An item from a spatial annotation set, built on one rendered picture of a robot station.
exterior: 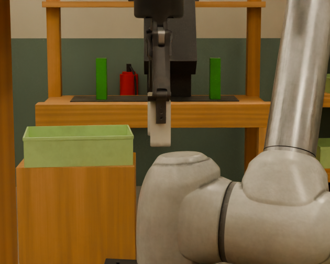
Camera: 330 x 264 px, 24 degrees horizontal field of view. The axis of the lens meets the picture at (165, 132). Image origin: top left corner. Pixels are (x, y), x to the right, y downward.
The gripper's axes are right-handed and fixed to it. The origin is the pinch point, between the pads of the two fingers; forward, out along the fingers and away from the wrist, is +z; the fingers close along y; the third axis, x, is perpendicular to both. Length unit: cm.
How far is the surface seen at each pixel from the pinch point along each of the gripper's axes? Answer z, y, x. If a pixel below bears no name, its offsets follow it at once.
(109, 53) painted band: 18, 518, 13
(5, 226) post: -5, -71, 13
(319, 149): 89, 459, -150
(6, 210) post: -6, -70, 13
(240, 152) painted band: 102, 514, -97
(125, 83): 42, 503, 0
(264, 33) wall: 1, 513, -115
